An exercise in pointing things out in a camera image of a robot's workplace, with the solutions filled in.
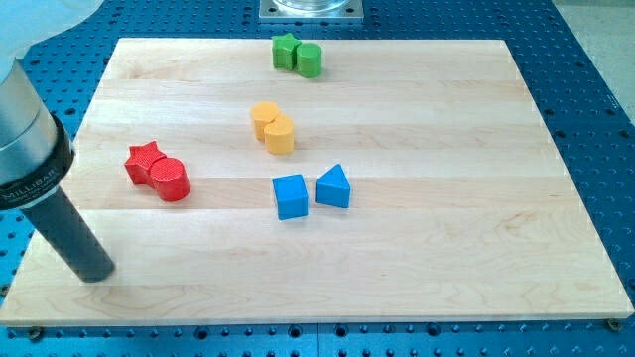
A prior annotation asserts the blue cube block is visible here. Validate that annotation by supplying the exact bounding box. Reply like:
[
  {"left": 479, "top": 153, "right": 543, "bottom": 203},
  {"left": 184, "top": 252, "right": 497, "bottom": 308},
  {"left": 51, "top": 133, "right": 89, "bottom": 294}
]
[{"left": 273, "top": 174, "right": 309, "bottom": 220}]

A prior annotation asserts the yellow cylinder block front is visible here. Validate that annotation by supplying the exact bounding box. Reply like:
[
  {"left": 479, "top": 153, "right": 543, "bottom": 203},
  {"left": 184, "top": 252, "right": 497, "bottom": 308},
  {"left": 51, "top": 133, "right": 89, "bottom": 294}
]
[{"left": 264, "top": 114, "right": 295, "bottom": 155}]

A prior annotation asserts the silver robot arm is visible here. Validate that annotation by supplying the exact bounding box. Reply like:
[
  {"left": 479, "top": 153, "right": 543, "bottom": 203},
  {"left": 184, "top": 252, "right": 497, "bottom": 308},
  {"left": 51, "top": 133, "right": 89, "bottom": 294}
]
[{"left": 1, "top": 0, "right": 103, "bottom": 210}]

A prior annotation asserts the black cylindrical end effector rod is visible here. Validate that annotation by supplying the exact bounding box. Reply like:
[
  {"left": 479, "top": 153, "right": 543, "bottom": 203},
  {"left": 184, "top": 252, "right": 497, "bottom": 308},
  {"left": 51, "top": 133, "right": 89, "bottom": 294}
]
[{"left": 21, "top": 188, "right": 115, "bottom": 283}]

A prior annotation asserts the red star block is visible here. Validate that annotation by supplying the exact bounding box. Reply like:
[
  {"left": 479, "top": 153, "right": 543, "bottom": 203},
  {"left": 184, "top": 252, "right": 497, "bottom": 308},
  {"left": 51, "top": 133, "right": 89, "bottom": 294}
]
[{"left": 124, "top": 141, "right": 167, "bottom": 186}]

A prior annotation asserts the red cylinder block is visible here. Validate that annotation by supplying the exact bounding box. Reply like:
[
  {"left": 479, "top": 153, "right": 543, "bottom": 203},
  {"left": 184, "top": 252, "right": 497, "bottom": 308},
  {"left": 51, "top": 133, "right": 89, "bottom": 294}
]
[{"left": 150, "top": 158, "right": 191, "bottom": 202}]

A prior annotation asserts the light wooden board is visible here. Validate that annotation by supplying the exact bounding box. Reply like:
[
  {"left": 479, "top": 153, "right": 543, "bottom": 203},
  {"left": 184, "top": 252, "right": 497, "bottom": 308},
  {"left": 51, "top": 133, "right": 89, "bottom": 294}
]
[{"left": 1, "top": 38, "right": 633, "bottom": 326}]

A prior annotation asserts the clear acrylic robot base plate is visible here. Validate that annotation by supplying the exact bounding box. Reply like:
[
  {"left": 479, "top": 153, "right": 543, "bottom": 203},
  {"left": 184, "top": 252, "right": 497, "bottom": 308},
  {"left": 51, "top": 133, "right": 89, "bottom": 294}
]
[{"left": 259, "top": 0, "right": 364, "bottom": 21}]

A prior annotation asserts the blue triangle block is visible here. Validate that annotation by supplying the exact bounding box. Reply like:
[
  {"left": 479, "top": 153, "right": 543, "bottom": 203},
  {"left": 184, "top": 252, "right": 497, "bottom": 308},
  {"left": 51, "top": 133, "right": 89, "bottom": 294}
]
[{"left": 315, "top": 164, "right": 351, "bottom": 208}]

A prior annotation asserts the green cylinder block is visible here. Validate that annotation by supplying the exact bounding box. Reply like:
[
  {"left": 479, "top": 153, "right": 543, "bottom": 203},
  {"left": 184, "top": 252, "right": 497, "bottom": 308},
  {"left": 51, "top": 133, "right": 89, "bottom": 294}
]
[{"left": 296, "top": 43, "right": 322, "bottom": 78}]

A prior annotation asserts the orange-yellow cylinder block rear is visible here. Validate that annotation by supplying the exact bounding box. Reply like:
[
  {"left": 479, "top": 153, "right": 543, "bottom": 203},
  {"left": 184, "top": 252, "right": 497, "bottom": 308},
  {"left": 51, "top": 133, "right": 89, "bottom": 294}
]
[{"left": 250, "top": 101, "right": 280, "bottom": 141}]

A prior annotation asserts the green star block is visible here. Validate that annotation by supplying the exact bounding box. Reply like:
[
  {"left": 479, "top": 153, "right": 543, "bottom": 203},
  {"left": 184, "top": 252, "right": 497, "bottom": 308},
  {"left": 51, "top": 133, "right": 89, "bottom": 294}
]
[{"left": 272, "top": 33, "right": 302, "bottom": 70}]

